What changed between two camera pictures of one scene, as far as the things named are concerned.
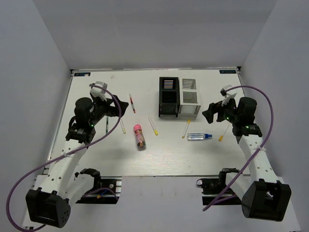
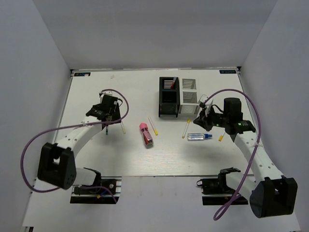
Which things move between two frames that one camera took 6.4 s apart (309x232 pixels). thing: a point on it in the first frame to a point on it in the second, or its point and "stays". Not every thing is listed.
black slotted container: x=169 y=96 stays
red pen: x=132 y=103 to x=172 y=84
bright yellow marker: x=152 y=125 stays
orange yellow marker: x=188 y=123 stays
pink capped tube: x=141 y=143 to x=147 y=138
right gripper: x=214 y=108 to x=203 y=121
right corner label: x=227 y=71 stays
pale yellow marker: x=124 y=130 stays
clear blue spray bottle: x=193 y=137 stays
